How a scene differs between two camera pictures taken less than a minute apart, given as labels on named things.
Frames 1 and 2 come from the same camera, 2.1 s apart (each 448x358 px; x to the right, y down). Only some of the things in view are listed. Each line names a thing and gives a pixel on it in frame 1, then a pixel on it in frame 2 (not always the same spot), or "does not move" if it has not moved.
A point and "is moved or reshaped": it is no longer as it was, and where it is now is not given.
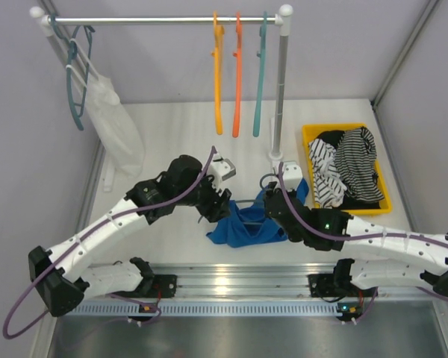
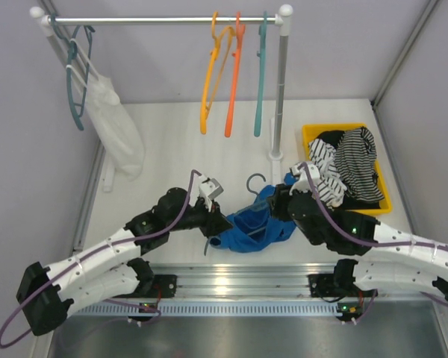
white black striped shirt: [329, 187] does not move
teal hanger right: [260, 75] does not move
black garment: [332, 137] does not move
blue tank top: [254, 225] is moved or reshaped
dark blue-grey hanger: [250, 200] to [255, 195]
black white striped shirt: [355, 162] does not move
